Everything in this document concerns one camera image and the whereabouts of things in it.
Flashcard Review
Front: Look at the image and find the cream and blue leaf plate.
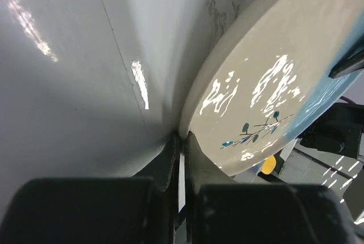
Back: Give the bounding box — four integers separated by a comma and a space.
179, 0, 363, 175

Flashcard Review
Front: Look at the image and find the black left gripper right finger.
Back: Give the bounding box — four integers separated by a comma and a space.
183, 131, 236, 195

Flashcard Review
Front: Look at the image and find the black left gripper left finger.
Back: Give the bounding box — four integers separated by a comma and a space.
133, 134, 180, 192

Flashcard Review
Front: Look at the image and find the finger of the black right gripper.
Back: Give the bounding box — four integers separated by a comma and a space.
329, 36, 363, 78

